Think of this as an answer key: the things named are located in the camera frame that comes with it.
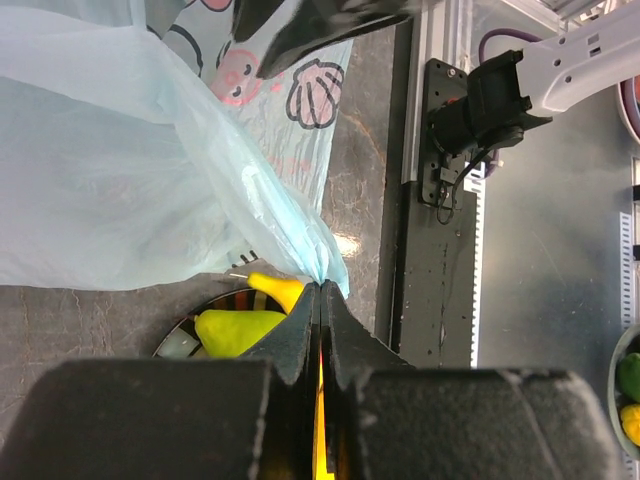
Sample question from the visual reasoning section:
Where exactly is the white slotted cable duct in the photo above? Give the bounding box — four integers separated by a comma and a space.
464, 166, 486, 368

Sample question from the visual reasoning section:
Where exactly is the green fake pear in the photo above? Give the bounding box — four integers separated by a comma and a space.
195, 310, 286, 358

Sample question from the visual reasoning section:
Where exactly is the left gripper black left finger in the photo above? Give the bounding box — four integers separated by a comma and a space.
240, 282, 320, 390

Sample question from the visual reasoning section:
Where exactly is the yellow fake banana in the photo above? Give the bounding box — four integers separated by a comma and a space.
247, 272, 305, 314

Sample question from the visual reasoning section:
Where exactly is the light blue plastic bag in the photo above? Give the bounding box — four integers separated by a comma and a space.
1, 1, 351, 291

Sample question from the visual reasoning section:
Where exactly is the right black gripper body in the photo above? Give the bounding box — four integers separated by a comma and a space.
257, 0, 423, 79

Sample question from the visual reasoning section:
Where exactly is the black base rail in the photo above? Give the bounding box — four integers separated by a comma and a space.
374, 21, 477, 369

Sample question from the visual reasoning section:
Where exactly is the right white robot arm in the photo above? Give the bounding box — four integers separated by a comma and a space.
256, 1, 639, 155

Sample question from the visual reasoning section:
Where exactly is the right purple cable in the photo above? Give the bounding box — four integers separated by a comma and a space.
477, 27, 544, 64

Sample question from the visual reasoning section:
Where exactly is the dark rimmed beige plate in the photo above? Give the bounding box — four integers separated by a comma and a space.
153, 288, 285, 359

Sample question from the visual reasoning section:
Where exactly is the grey bowl with fruits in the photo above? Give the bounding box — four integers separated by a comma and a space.
607, 325, 639, 461

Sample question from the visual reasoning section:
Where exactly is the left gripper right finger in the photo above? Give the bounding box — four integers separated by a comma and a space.
320, 281, 415, 392

